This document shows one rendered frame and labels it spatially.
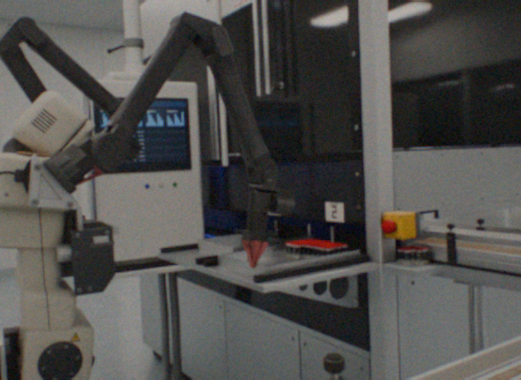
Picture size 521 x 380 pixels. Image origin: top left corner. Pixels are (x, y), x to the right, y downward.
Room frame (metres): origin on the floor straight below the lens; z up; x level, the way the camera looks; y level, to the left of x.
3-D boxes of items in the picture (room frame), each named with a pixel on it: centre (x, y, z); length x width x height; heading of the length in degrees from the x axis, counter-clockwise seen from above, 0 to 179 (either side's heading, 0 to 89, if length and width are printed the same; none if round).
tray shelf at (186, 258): (1.72, -0.01, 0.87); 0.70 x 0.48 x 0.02; 33
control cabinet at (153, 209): (2.27, 0.51, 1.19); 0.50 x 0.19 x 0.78; 116
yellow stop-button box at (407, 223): (1.47, -0.40, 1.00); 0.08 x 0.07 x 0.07; 123
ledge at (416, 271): (1.48, -0.44, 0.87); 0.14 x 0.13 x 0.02; 123
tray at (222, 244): (1.90, 0.02, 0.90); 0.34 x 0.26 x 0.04; 123
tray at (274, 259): (1.56, -0.08, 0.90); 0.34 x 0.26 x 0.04; 123
